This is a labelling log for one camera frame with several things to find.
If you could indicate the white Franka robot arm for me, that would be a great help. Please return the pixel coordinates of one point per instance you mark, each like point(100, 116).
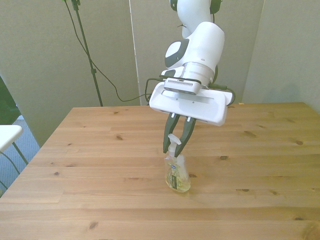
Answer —
point(205, 42)

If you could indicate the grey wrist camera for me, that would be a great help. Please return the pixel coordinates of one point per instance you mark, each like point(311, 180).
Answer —
point(181, 85)

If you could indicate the clear sanitizer pump bottle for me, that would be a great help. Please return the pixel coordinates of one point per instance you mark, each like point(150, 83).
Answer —
point(177, 175)

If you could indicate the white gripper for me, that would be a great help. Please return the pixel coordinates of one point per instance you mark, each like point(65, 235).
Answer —
point(190, 107)

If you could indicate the white stool with metal legs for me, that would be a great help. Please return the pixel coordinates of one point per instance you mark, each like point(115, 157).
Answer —
point(7, 136)

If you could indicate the dark tripod stand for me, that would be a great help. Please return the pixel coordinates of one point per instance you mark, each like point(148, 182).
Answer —
point(86, 47)

